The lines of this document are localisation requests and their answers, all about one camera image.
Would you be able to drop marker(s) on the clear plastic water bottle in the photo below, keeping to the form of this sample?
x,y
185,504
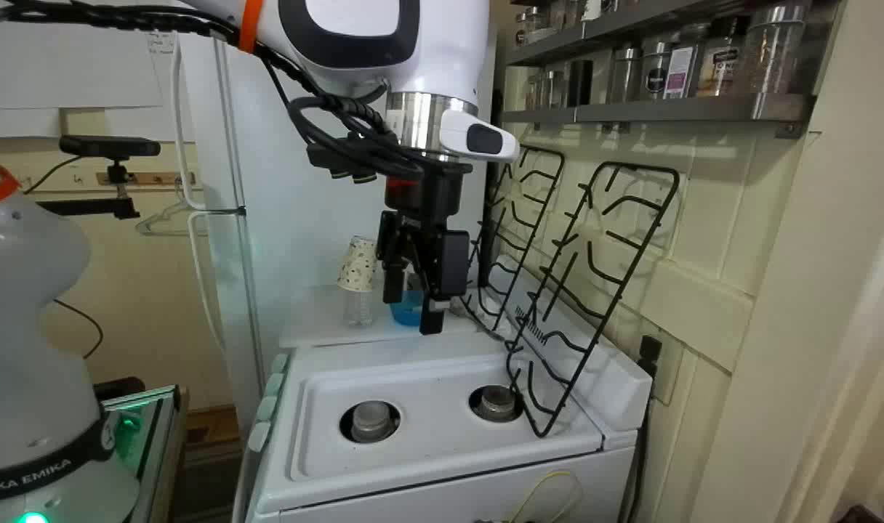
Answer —
x,y
361,310

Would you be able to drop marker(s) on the steel spice shelf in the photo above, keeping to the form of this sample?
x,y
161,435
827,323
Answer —
x,y
656,108
596,39

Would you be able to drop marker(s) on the white board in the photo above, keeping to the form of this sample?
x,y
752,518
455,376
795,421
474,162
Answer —
x,y
73,76

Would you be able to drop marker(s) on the black stove grate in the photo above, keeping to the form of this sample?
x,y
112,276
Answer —
x,y
646,167
483,242

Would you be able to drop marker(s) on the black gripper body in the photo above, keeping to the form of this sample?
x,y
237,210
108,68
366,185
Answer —
x,y
427,190

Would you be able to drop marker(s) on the black camera on stand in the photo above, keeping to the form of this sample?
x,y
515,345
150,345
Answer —
x,y
108,146

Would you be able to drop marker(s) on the white refrigerator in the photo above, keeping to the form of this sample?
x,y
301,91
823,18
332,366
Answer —
x,y
297,242

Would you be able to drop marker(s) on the wall outlet with black plug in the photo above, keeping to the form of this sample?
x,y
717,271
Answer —
x,y
656,358

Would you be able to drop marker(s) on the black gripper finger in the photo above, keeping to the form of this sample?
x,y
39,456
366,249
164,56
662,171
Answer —
x,y
394,280
430,315

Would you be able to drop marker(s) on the white gas stove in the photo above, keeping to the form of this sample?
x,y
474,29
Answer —
x,y
430,456

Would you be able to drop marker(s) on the white stove knob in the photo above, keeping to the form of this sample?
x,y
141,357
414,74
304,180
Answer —
x,y
269,406
256,438

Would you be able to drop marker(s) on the white clothes hanger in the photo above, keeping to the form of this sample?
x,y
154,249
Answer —
x,y
176,219

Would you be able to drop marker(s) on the round stove burner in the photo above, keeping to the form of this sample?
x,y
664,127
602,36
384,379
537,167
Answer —
x,y
494,402
369,424

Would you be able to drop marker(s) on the large glass spice jar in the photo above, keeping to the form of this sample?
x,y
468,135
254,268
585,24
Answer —
x,y
776,47

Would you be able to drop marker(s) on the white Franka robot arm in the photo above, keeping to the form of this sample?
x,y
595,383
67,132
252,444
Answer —
x,y
442,39

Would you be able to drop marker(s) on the metal mug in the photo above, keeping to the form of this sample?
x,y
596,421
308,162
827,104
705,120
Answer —
x,y
529,24

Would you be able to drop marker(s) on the wooden wall rail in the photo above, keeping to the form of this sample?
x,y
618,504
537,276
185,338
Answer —
x,y
161,181

